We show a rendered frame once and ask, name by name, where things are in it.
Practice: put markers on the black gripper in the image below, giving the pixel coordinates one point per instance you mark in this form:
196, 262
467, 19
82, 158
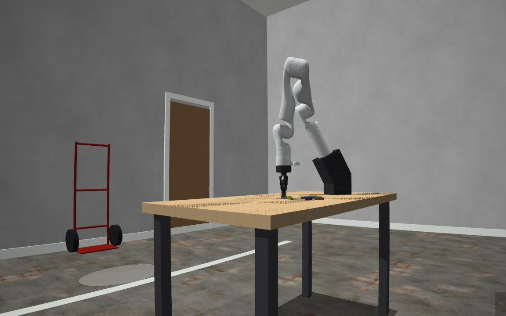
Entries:
283, 169

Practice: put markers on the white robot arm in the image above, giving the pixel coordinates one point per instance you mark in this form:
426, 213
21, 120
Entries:
299, 69

